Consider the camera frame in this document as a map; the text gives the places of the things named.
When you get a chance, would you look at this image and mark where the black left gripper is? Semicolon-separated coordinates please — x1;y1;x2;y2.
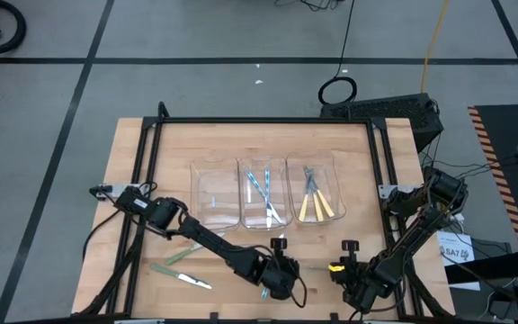
256;238;300;302

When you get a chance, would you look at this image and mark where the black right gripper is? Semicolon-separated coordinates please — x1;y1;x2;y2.
329;240;380;314

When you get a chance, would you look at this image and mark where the yellow-handled table knife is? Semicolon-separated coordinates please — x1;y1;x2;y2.
306;166;326;223
298;166;313;222
303;166;336;219

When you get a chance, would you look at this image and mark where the clear plastic bin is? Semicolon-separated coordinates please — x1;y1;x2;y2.
189;155;242;230
284;149;348;226
238;155;294;230

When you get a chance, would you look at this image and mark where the white paper sign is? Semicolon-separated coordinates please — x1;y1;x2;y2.
436;230;482;293

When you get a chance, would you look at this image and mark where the black beam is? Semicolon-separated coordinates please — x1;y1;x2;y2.
443;258;518;285

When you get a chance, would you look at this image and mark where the black computer case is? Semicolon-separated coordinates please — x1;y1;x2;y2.
319;92;445;154

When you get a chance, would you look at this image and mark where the black hazard-striped platform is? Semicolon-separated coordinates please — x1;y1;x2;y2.
467;103;518;252

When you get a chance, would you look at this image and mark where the black aluminium table frame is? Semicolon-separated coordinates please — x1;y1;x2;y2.
75;101;456;324

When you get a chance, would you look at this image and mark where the black hanging cable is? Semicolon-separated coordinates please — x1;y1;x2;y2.
317;0;359;107

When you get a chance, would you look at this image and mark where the yellow hanging cable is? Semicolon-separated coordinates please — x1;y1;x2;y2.
420;0;450;95

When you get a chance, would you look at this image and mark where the black cable tangle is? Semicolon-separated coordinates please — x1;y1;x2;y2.
274;0;345;13

